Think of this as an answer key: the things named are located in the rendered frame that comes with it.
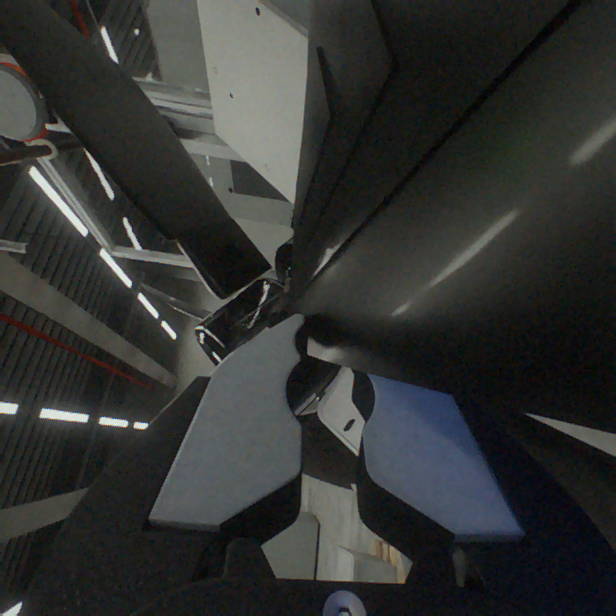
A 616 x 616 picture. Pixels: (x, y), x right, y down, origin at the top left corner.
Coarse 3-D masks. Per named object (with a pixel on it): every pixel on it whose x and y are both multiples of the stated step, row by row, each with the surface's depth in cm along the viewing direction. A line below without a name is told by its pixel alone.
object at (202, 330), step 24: (288, 240) 33; (288, 264) 34; (264, 288) 30; (216, 312) 30; (240, 312) 28; (264, 312) 28; (216, 336) 27; (240, 336) 27; (216, 360) 35; (312, 360) 28; (312, 384) 29
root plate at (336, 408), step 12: (348, 372) 30; (336, 384) 30; (348, 384) 30; (324, 396) 31; (336, 396) 30; (348, 396) 30; (324, 408) 31; (336, 408) 30; (348, 408) 30; (324, 420) 30; (336, 420) 30; (348, 420) 29; (360, 420) 29; (336, 432) 30; (348, 432) 29; (360, 432) 29; (348, 444) 29
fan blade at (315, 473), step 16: (304, 416) 41; (304, 432) 43; (320, 432) 43; (304, 448) 47; (320, 448) 46; (336, 448) 45; (304, 464) 52; (320, 464) 50; (336, 464) 48; (352, 464) 48; (320, 480) 57; (336, 480) 54; (352, 480) 52
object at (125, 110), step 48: (0, 0) 23; (48, 48) 26; (96, 48) 35; (48, 96) 23; (96, 96) 29; (144, 96) 38; (96, 144) 25; (144, 144) 31; (144, 192) 28; (192, 192) 34
